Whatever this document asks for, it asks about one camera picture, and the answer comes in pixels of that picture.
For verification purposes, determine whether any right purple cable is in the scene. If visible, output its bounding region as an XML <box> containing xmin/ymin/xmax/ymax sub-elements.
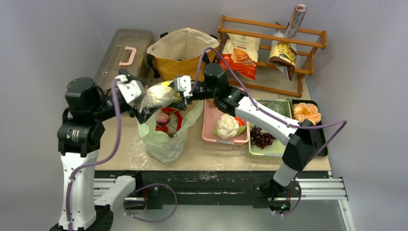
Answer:
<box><xmin>191</xmin><ymin>47</ymin><xmax>347</xmax><ymax>218</ymax></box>

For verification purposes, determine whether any toy melon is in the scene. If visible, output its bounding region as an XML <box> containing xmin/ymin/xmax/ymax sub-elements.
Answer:
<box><xmin>265</xmin><ymin>101</ymin><xmax>291</xmax><ymax>117</ymax></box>

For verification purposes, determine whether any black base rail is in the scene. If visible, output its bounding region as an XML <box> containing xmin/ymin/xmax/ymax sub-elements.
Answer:
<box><xmin>95</xmin><ymin>170</ymin><xmax>300</xmax><ymax>209</ymax></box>

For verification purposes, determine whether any toy cauliflower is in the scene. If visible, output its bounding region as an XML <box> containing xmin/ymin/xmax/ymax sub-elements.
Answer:
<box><xmin>213</xmin><ymin>114</ymin><xmax>247</xmax><ymax>139</ymax></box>

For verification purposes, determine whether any green plastic basket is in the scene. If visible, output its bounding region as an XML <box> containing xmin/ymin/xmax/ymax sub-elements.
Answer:
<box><xmin>249</xmin><ymin>98</ymin><xmax>292</xmax><ymax>157</ymax></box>

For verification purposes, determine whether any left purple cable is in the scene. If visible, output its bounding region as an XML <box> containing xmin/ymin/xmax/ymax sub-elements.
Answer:
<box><xmin>65</xmin><ymin>78</ymin><xmax>123</xmax><ymax>231</ymax></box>

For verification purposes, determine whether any wooden rack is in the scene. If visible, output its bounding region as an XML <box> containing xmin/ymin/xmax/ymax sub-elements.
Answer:
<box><xmin>217</xmin><ymin>15</ymin><xmax>328</xmax><ymax>98</ymax></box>

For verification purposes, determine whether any toy grape bunch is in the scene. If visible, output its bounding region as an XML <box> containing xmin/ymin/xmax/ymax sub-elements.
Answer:
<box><xmin>250</xmin><ymin>126</ymin><xmax>276</xmax><ymax>149</ymax></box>

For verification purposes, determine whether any drink can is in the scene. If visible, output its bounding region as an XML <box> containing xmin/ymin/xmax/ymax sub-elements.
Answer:
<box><xmin>285</xmin><ymin>4</ymin><xmax>307</xmax><ymax>38</ymax></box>

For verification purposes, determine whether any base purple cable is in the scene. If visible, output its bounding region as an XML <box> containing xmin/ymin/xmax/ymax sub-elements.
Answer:
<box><xmin>123</xmin><ymin>183</ymin><xmax>179</xmax><ymax>224</ymax></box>

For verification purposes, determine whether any green plastic grocery bag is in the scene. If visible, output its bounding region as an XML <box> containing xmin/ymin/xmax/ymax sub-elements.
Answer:
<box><xmin>138</xmin><ymin>101</ymin><xmax>204</xmax><ymax>163</ymax></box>

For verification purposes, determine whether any pink plastic basket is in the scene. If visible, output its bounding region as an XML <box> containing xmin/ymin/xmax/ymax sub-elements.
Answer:
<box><xmin>202</xmin><ymin>100</ymin><xmax>249</xmax><ymax>145</ymax></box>

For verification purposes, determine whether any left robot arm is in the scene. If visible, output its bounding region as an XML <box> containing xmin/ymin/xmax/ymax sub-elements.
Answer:
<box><xmin>52</xmin><ymin>74</ymin><xmax>146</xmax><ymax>231</ymax></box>

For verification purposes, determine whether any toy red chili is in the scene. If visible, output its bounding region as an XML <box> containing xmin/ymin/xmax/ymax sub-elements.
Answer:
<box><xmin>162</xmin><ymin>107</ymin><xmax>183</xmax><ymax>132</ymax></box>

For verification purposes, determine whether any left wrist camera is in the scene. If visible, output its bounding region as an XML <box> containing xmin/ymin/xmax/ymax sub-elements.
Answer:
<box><xmin>115</xmin><ymin>74</ymin><xmax>146</xmax><ymax>106</ymax></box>

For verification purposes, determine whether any toy lychee bunch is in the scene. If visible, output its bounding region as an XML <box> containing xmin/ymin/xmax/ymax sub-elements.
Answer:
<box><xmin>155</xmin><ymin>125</ymin><xmax>168</xmax><ymax>134</ymax></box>

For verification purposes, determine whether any brown paper tote bag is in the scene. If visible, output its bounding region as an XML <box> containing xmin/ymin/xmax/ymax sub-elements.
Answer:
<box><xmin>147</xmin><ymin>28</ymin><xmax>220</xmax><ymax>81</ymax></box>

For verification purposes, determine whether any toy carrot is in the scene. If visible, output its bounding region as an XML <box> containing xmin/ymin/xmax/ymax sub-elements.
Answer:
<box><xmin>235</xmin><ymin>117</ymin><xmax>244</xmax><ymax>127</ymax></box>

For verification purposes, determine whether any brown snack bag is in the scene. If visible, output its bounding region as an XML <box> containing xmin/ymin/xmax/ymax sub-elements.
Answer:
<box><xmin>269</xmin><ymin>40</ymin><xmax>297</xmax><ymax>80</ymax></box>

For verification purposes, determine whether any translucent storage box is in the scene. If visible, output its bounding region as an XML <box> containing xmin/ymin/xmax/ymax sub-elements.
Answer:
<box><xmin>94</xmin><ymin>28</ymin><xmax>155</xmax><ymax>90</ymax></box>

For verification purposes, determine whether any toy napa cabbage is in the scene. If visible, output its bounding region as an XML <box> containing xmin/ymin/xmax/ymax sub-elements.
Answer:
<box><xmin>142</xmin><ymin>81</ymin><xmax>181</xmax><ymax>108</ymax></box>

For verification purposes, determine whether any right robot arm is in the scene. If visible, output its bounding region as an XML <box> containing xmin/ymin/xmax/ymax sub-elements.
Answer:
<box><xmin>170</xmin><ymin>63</ymin><xmax>317</xmax><ymax>196</ymax></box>

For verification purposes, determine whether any cassava chips bag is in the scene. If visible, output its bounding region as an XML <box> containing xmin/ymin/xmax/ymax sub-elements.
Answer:
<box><xmin>220</xmin><ymin>33</ymin><xmax>260</xmax><ymax>80</ymax></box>

